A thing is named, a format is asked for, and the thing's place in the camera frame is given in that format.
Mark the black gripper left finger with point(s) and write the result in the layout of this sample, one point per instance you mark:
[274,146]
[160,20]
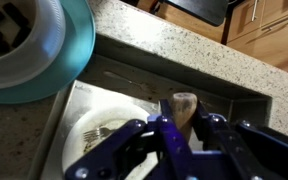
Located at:
[128,146]

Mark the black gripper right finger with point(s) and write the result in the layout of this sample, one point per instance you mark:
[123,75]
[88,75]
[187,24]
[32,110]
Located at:
[254,151]

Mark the teal spatula wooden handle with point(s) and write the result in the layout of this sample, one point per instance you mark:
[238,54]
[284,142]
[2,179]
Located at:
[183,106]

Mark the steel sink basin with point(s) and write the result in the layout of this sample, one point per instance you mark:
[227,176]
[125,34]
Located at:
[112,92]

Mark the grey ceramic bowl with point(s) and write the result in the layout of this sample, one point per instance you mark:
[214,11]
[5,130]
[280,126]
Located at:
[40,48]

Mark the silver fork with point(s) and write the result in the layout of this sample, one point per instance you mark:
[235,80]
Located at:
[96,134]

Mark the teal plate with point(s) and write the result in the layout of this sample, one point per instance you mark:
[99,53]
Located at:
[75,53]

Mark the black food pieces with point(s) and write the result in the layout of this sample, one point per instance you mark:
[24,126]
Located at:
[14,27]

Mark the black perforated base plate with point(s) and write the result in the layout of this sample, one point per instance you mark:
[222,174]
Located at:
[212,12]

